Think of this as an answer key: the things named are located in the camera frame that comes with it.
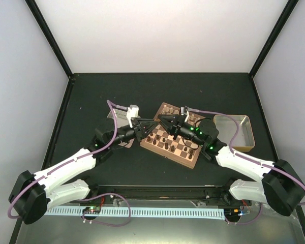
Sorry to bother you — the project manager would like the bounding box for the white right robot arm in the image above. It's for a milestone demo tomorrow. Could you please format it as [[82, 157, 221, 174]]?
[[158, 114, 305, 217]]

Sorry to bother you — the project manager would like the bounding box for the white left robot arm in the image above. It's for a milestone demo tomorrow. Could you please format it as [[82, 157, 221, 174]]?
[[8, 117, 158, 225]]

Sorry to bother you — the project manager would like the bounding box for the white chess pieces row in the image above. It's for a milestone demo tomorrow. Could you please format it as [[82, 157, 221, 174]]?
[[161, 105, 202, 125]]

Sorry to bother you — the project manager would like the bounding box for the wooden chess board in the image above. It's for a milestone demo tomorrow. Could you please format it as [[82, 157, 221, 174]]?
[[140, 102, 201, 169]]

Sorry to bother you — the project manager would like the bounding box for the pink metal tray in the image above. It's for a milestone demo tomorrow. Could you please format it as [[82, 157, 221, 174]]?
[[107, 108, 134, 148]]

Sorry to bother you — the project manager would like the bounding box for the yellow metal tray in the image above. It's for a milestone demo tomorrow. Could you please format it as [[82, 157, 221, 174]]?
[[213, 115, 255, 153]]

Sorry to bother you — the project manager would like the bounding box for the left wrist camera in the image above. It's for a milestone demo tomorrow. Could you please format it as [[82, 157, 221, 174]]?
[[126, 105, 139, 128]]

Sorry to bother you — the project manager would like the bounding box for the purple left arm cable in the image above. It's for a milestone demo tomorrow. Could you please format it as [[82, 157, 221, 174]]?
[[7, 100, 130, 219]]

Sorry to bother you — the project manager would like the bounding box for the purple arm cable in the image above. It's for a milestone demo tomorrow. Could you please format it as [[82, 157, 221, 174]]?
[[190, 108, 305, 226], [7, 100, 130, 219]]

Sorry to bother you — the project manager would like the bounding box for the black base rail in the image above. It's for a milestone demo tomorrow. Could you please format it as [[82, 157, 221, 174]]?
[[27, 185, 298, 204]]

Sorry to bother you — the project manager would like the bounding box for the light blue slotted cable duct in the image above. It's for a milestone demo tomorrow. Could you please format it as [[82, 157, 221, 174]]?
[[45, 206, 225, 220]]

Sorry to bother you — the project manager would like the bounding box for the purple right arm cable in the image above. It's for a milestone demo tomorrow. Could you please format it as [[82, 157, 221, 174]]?
[[190, 108, 305, 226]]

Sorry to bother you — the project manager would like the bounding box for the black frame post right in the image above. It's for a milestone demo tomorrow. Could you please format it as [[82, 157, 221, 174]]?
[[249, 0, 299, 78]]

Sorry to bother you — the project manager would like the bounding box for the black frame post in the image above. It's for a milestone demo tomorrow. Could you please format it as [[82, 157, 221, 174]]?
[[25, 0, 73, 78], [249, 0, 299, 78]]

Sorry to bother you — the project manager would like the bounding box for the black frame post left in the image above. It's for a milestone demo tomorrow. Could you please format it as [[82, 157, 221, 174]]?
[[25, 0, 73, 78]]

